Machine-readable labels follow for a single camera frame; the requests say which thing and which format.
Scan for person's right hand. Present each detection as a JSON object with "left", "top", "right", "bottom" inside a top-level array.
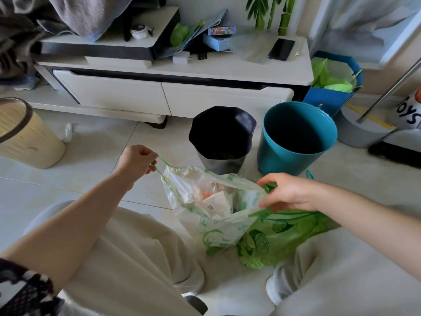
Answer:
[{"left": 257, "top": 172, "right": 322, "bottom": 213}]

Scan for person's left hand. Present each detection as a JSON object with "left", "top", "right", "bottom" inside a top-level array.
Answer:
[{"left": 116, "top": 145, "right": 159, "bottom": 192}]

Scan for green lime-print garbage bag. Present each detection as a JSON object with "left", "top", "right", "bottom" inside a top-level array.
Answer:
[{"left": 237, "top": 170, "right": 329, "bottom": 269}]

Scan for white translucent green-print garbage bag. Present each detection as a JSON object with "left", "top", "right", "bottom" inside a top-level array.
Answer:
[{"left": 151, "top": 156, "right": 268, "bottom": 257}]

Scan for person's right forearm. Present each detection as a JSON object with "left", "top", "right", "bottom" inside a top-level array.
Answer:
[{"left": 315, "top": 181, "right": 421, "bottom": 282}]

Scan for person's left forearm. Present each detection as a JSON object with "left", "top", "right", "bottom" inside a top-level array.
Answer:
[{"left": 0, "top": 168, "right": 134, "bottom": 293}]

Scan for teal plastic bin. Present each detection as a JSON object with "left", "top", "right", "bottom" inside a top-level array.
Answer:
[{"left": 257, "top": 101, "right": 338, "bottom": 176}]

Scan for white paper packet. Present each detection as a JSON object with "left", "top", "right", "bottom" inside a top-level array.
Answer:
[{"left": 200, "top": 191, "right": 235, "bottom": 220}]

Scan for bin with black liner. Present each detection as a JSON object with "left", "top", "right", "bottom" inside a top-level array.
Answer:
[{"left": 188, "top": 106, "right": 257, "bottom": 176}]

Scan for white cabinet drawer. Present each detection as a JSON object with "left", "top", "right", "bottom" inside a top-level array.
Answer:
[
  {"left": 53, "top": 70, "right": 171, "bottom": 116},
  {"left": 162, "top": 82, "right": 294, "bottom": 126}
]

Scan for blue paper bag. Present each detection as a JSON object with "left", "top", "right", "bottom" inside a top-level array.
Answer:
[{"left": 302, "top": 50, "right": 364, "bottom": 118}]

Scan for beige trousers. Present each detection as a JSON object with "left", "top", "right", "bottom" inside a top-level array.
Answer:
[{"left": 24, "top": 200, "right": 421, "bottom": 316}]

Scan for grey round base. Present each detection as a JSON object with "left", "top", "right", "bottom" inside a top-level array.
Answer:
[{"left": 334, "top": 103, "right": 396, "bottom": 149}]

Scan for white charger plug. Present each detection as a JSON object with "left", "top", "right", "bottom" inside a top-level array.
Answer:
[{"left": 172, "top": 51, "right": 192, "bottom": 65}]

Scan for white TV cabinet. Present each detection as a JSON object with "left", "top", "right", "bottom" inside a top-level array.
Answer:
[{"left": 33, "top": 6, "right": 314, "bottom": 129}]

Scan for crumpled green plastic bags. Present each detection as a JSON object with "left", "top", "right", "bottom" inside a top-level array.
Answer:
[{"left": 311, "top": 58, "right": 356, "bottom": 93}]

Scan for beige plastic bin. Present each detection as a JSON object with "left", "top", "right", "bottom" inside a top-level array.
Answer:
[{"left": 0, "top": 97, "right": 66, "bottom": 170}]

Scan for black flat base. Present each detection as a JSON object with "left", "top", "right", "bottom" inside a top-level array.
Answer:
[{"left": 368, "top": 141, "right": 421, "bottom": 169}]

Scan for green garbage bag roll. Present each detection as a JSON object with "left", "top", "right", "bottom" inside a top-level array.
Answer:
[{"left": 170, "top": 23, "right": 191, "bottom": 47}]

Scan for white tape roll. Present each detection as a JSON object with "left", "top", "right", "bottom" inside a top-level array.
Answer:
[{"left": 130, "top": 24, "right": 154, "bottom": 39}]

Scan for black smartphone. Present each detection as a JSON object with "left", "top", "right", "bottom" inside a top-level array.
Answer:
[{"left": 267, "top": 38, "right": 296, "bottom": 62}]

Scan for light blue box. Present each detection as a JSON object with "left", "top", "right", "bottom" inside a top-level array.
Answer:
[{"left": 203, "top": 33, "right": 231, "bottom": 52}]

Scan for clear plastic sheet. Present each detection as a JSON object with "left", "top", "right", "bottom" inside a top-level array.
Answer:
[{"left": 227, "top": 31, "right": 281, "bottom": 65}]

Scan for grey slipper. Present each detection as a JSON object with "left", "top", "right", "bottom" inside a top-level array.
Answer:
[{"left": 182, "top": 293, "right": 209, "bottom": 316}]

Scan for colourful small box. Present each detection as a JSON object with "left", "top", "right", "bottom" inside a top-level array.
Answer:
[{"left": 207, "top": 26, "right": 237, "bottom": 37}]

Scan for metal pole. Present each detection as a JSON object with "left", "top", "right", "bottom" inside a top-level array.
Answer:
[{"left": 357, "top": 57, "right": 421, "bottom": 124}]

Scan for grey-blue booklet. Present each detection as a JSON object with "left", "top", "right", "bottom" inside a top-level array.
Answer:
[{"left": 158, "top": 9, "right": 228, "bottom": 59}]

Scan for white lettered toy bag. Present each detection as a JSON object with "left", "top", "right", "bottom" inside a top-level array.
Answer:
[{"left": 386, "top": 87, "right": 421, "bottom": 131}]

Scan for grey blanket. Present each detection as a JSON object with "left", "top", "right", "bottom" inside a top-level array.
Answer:
[{"left": 0, "top": 0, "right": 135, "bottom": 79}]

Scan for green bamboo plant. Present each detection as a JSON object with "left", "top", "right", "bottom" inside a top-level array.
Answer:
[{"left": 241, "top": 0, "right": 297, "bottom": 37}]

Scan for black white patterned sleeve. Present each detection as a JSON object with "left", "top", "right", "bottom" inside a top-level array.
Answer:
[{"left": 0, "top": 258, "right": 65, "bottom": 316}]

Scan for white sheer curtain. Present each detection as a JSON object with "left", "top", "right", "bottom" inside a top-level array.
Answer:
[{"left": 309, "top": 0, "right": 421, "bottom": 70}]

